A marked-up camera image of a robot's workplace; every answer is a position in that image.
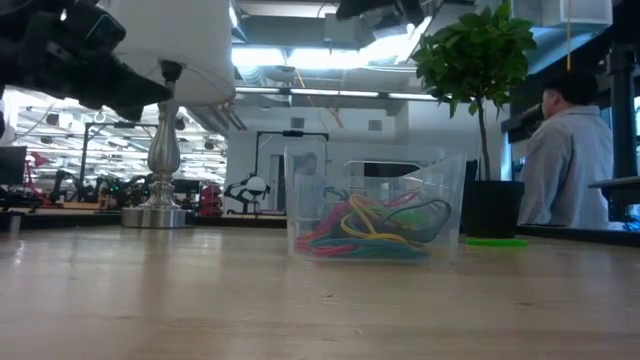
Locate teal rubber band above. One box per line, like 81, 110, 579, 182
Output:
297, 236, 432, 262

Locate clear plastic bin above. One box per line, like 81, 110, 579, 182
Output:
283, 141, 468, 265

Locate blue rubber band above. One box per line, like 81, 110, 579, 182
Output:
322, 185, 351, 201

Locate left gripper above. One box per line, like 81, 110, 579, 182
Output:
0, 0, 174, 123

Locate black post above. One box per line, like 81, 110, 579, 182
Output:
607, 42, 640, 181

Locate background robot arms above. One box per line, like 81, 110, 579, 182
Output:
47, 168, 151, 207

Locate black rubber band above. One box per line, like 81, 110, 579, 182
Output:
382, 198, 454, 245

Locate colourful rubber bands bundle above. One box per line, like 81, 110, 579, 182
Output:
294, 199, 361, 257

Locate table lamp white shade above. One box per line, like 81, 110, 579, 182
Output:
97, 0, 239, 230

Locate white ball robot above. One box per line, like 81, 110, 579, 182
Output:
223, 174, 272, 215

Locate black aluminium frame rail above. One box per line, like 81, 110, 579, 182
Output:
517, 224, 640, 247
0, 212, 289, 231

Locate ceiling light strip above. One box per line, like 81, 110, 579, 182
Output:
234, 85, 441, 102

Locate person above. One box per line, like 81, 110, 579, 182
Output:
293, 151, 321, 177
516, 69, 617, 231

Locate red rubber band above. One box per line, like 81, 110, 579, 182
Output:
392, 190, 422, 209

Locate black camera stand frame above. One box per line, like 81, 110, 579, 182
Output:
79, 121, 151, 201
253, 128, 331, 216

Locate yellow hanging cord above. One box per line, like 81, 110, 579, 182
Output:
564, 0, 573, 72

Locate black desk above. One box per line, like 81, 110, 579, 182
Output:
588, 175, 640, 224

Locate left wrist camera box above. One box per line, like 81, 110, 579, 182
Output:
74, 2, 127, 52

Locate coloured rubber bands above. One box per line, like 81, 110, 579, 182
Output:
339, 193, 410, 246

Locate red machine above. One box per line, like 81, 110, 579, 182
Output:
199, 183, 224, 217

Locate green potted plant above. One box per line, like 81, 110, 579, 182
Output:
410, 0, 540, 240

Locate red desk lamp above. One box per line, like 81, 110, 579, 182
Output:
23, 151, 51, 206

